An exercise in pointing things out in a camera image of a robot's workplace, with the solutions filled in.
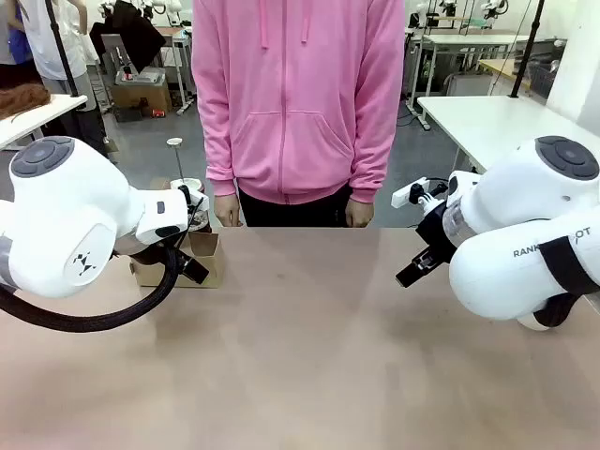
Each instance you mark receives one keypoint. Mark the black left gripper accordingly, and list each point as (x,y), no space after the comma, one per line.
(194,269)

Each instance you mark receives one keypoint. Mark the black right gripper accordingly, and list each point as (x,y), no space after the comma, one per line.
(433,229)

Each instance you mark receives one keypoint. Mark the person's left forearm pink sleeve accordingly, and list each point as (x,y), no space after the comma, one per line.
(375,159)

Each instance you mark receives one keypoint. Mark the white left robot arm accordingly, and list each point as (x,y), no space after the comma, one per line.
(65,220)

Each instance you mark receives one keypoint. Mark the person's right forearm pink sleeve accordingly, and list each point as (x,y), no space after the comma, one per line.
(218,154)

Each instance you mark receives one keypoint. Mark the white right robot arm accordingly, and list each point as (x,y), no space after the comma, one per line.
(515,244)

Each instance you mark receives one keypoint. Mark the person's right hand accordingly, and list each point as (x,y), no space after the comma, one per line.
(229,212)

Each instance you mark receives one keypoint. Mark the person's left hand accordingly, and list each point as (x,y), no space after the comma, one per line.
(360,214)

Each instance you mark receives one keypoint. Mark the brown cardboard box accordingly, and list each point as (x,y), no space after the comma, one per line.
(140,97)
(211,262)

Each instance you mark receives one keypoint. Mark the black trousers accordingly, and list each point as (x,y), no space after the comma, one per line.
(300,213)

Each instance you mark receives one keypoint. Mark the grey equipment case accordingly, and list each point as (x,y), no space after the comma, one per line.
(140,76)

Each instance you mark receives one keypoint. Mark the pink hoodie person torso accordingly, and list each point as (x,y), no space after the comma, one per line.
(295,94)

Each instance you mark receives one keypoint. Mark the small white side table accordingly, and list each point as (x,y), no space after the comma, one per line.
(33,119)

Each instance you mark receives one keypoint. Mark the brown hair wig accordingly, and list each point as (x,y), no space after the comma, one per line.
(21,100)

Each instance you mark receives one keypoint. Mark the black hanging cloth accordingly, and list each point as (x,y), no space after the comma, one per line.
(131,33)

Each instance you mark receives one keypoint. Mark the black stand pole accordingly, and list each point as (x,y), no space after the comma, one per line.
(63,51)
(527,51)

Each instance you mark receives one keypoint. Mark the bystander in white shirt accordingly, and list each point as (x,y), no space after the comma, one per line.
(61,42)

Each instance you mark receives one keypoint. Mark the bystander in blue shirt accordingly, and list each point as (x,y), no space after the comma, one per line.
(11,42)

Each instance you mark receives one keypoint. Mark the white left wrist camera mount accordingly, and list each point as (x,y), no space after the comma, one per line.
(199,199)

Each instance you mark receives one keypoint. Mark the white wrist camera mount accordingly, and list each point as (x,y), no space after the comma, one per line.
(404,193)
(199,199)

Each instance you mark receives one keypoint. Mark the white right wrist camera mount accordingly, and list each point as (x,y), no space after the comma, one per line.
(404,193)

